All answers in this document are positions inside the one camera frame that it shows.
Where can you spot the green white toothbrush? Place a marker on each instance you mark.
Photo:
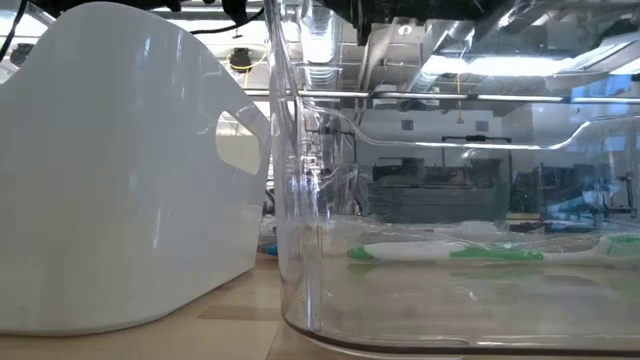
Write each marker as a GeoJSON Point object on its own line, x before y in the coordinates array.
{"type": "Point", "coordinates": [410, 251]}

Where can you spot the white plastic bin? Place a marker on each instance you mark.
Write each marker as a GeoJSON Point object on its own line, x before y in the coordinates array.
{"type": "Point", "coordinates": [100, 200]}

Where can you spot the teal plastic bin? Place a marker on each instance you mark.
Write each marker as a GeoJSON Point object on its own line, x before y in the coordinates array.
{"type": "Point", "coordinates": [440, 205]}

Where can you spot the black ceiling-hung device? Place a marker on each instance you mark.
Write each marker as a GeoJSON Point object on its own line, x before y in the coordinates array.
{"type": "Point", "coordinates": [241, 59]}
{"type": "Point", "coordinates": [21, 54]}

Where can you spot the silver ventilation duct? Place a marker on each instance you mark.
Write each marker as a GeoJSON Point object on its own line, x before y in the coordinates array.
{"type": "Point", "coordinates": [320, 45]}

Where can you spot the grey horizontal rail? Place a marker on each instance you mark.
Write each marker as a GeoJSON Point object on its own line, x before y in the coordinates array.
{"type": "Point", "coordinates": [525, 98]}

